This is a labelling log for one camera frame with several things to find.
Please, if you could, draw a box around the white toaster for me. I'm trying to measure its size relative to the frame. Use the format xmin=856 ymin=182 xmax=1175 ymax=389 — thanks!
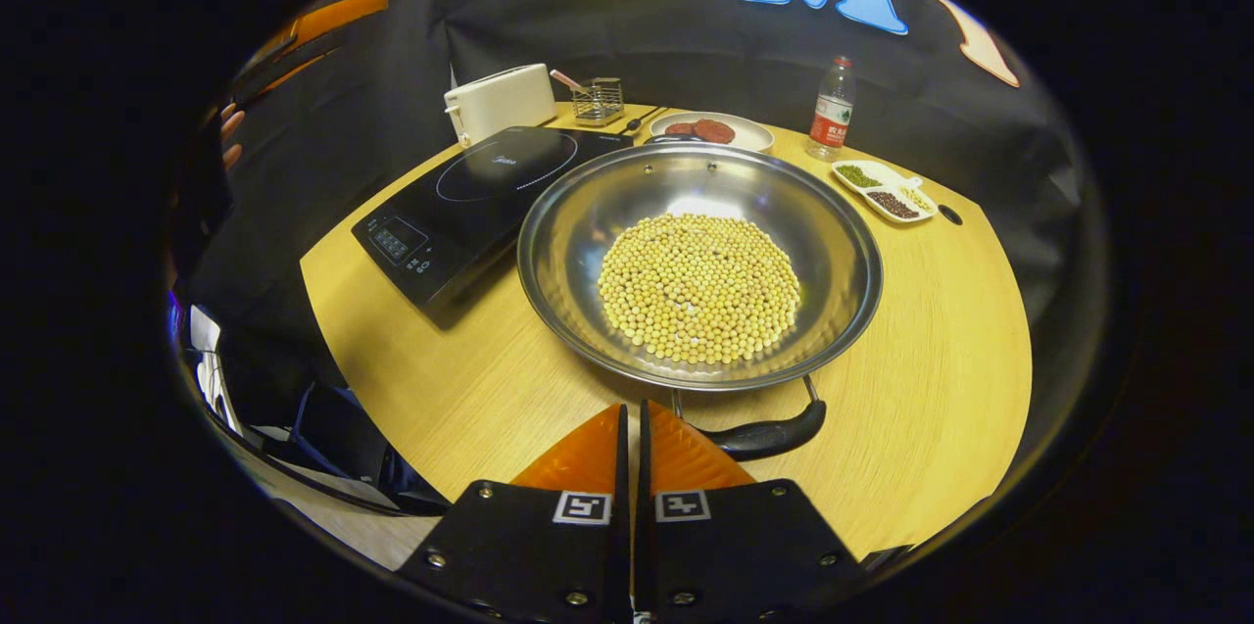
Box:
xmin=443 ymin=63 xmax=557 ymax=148

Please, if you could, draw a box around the stainless steel pot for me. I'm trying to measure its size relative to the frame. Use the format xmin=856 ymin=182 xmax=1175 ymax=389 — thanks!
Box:
xmin=516 ymin=134 xmax=885 ymax=463

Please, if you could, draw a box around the black backdrop cloth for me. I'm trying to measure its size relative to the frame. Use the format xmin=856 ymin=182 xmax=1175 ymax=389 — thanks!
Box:
xmin=181 ymin=0 xmax=1108 ymax=380

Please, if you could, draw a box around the white oval plate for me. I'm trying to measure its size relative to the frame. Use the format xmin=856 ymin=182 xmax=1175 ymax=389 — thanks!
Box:
xmin=649 ymin=111 xmax=775 ymax=155

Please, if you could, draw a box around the clear water bottle red label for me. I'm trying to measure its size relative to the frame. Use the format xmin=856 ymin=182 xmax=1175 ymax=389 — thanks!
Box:
xmin=806 ymin=56 xmax=856 ymax=162

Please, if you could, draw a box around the white divided dish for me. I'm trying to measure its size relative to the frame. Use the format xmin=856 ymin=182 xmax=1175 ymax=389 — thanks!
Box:
xmin=831 ymin=159 xmax=939 ymax=225

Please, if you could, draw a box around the raw red meat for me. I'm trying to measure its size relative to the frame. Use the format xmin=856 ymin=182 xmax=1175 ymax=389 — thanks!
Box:
xmin=664 ymin=119 xmax=736 ymax=145

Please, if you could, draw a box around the pile of soybeans in pot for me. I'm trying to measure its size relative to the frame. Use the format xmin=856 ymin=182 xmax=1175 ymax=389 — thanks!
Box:
xmin=598 ymin=213 xmax=802 ymax=366

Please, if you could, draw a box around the metal wire basket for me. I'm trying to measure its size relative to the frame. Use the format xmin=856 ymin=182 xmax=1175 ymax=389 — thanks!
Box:
xmin=571 ymin=77 xmax=625 ymax=125

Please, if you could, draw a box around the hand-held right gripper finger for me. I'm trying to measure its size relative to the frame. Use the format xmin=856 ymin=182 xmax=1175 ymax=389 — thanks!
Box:
xmin=397 ymin=403 xmax=633 ymax=624
xmin=635 ymin=399 xmax=873 ymax=624

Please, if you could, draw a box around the black induction cooktop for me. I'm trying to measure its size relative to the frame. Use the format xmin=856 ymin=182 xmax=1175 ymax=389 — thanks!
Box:
xmin=351 ymin=124 xmax=636 ymax=312

